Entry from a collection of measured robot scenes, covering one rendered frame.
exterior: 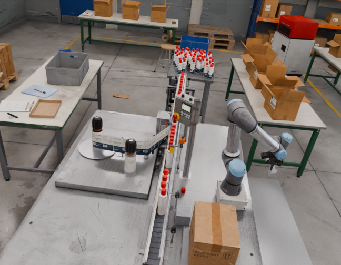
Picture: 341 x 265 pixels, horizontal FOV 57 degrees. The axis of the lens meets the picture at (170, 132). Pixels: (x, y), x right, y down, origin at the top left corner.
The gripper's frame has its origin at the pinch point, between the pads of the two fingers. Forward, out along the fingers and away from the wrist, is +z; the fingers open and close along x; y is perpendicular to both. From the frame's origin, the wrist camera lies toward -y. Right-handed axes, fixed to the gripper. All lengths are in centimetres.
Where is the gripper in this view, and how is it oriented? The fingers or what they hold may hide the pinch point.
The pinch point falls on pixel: (266, 169)
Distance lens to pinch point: 255.2
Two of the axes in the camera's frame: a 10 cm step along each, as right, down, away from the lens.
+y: 9.8, 2.0, 0.5
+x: 0.9, -6.2, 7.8
